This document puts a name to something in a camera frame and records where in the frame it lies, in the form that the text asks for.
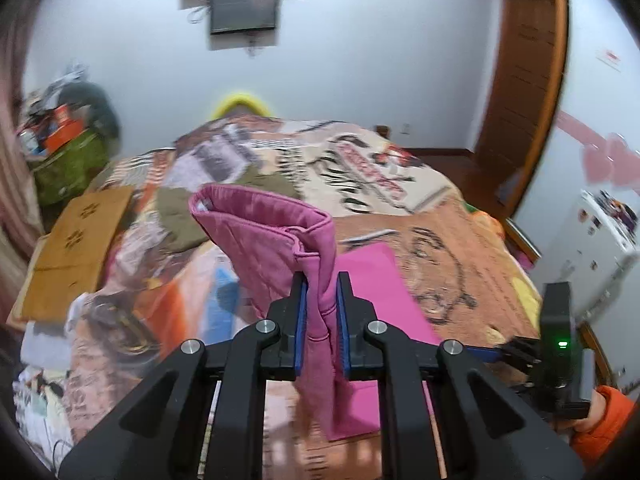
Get olive green pants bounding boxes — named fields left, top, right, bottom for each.
left=154, top=169, right=302, bottom=252

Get pink pants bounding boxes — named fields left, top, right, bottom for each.
left=188, top=183, right=443, bottom=443

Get printed blanket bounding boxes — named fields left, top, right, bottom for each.
left=12, top=114, right=545, bottom=480

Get person's right forearm orange sleeve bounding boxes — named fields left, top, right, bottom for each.
left=570, top=385, right=638, bottom=468

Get pile of clothes clutter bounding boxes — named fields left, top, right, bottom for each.
left=17, top=62, right=91, bottom=131

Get mustard yellow folded cloth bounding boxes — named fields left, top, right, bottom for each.
left=9, top=186, right=136, bottom=322

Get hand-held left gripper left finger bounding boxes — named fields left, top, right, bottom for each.
left=57, top=271, right=309, bottom=480

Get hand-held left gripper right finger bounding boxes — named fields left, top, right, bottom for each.
left=336, top=271, right=587, bottom=480

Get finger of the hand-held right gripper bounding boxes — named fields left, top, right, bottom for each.
left=477, top=336, right=543, bottom=367

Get striped red beige curtain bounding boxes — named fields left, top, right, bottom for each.
left=0, top=5, right=48, bottom=286

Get green patterned bag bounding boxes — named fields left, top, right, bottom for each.
left=32, top=130, right=112, bottom=207

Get brown wooden door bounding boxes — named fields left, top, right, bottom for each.
left=472, top=0, right=570, bottom=221

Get grey plush pillow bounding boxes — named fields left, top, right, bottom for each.
left=60, top=82, right=122, bottom=157

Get orange box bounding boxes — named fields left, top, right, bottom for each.
left=40, top=105, right=85, bottom=153

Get white wardrobe door pink hearts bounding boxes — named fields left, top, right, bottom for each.
left=510, top=0, right=640, bottom=281

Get white sticker-covered cabinet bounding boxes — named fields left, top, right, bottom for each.
left=542, top=189, right=640, bottom=333

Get yellow curved headboard pad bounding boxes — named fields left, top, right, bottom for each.
left=210, top=91, right=275, bottom=120

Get small black wall monitor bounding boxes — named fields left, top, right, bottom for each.
left=209, top=0, right=280, bottom=37

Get white red wall label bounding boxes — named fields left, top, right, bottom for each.
left=595, top=48, right=624, bottom=72

